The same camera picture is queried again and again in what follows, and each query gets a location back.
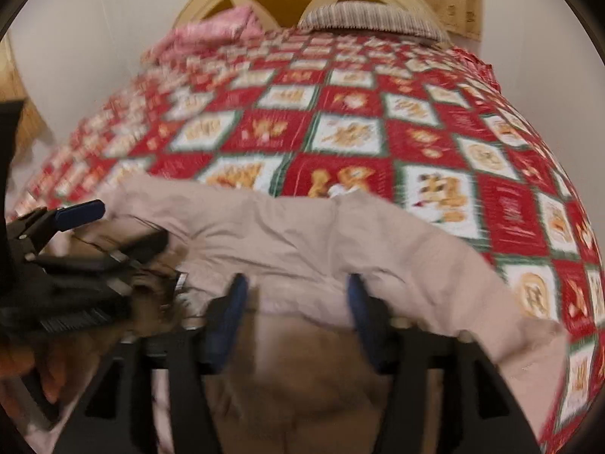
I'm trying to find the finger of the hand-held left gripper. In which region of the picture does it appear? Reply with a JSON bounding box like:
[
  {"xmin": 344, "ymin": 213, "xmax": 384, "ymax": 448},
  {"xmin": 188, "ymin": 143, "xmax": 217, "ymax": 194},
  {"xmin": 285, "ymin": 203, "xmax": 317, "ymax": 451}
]
[
  {"xmin": 9, "ymin": 200, "xmax": 106, "ymax": 247},
  {"xmin": 110, "ymin": 230, "xmax": 170, "ymax": 268}
]

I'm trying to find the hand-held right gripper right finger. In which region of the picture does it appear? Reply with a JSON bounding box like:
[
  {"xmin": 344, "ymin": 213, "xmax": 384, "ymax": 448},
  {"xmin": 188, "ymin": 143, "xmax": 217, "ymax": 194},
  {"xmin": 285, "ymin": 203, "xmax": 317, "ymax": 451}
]
[{"xmin": 346, "ymin": 273, "xmax": 542, "ymax": 454}]

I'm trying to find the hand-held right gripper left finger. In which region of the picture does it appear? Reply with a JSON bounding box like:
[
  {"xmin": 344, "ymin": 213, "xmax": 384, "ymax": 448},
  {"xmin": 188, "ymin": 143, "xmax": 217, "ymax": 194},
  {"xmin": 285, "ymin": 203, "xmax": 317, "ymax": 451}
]
[{"xmin": 52, "ymin": 273, "xmax": 250, "ymax": 454}]

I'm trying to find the beige puffer jacket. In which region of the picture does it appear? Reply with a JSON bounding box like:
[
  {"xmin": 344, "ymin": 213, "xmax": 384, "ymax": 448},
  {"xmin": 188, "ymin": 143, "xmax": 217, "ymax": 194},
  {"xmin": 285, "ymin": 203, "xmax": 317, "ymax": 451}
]
[{"xmin": 47, "ymin": 173, "xmax": 568, "ymax": 454}]

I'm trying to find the person's left hand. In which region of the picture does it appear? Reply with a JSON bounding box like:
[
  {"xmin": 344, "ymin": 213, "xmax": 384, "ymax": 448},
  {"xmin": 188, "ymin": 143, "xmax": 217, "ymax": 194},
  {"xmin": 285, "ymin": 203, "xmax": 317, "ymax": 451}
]
[{"xmin": 0, "ymin": 333, "xmax": 64, "ymax": 405}]

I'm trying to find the wide cream floral curtain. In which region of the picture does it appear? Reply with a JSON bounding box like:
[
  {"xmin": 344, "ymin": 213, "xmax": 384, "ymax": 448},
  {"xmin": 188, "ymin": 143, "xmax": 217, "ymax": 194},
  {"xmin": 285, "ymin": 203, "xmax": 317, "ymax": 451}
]
[{"xmin": 0, "ymin": 33, "xmax": 57, "ymax": 152}]

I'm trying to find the bed with red patchwork bedspread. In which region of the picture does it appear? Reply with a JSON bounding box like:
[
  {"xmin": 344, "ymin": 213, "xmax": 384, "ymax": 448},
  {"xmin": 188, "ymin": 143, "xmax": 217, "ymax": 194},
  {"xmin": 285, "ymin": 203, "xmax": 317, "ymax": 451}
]
[{"xmin": 9, "ymin": 26, "xmax": 605, "ymax": 454}]

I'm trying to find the pink floral blanket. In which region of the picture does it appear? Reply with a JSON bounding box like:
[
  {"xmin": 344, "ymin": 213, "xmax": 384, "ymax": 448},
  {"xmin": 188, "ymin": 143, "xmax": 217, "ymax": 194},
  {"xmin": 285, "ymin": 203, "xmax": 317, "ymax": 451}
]
[{"xmin": 142, "ymin": 4, "xmax": 265, "ymax": 64}]

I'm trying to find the red striped cloth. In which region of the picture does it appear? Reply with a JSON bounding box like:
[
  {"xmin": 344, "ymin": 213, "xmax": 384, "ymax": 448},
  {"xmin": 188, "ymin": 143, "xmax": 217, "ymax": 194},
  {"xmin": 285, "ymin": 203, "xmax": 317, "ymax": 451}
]
[{"xmin": 449, "ymin": 47, "xmax": 502, "ymax": 90}]

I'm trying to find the striped pillow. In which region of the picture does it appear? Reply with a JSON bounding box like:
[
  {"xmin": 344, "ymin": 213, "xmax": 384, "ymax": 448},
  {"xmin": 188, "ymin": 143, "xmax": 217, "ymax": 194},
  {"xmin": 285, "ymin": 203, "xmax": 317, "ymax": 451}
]
[{"xmin": 298, "ymin": 1, "xmax": 450, "ymax": 43}]

